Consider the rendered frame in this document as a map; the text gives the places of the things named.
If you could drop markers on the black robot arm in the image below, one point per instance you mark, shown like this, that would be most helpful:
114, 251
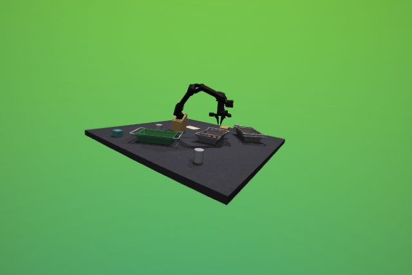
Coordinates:
220, 96

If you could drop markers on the small teal block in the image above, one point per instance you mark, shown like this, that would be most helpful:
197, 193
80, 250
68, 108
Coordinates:
117, 133

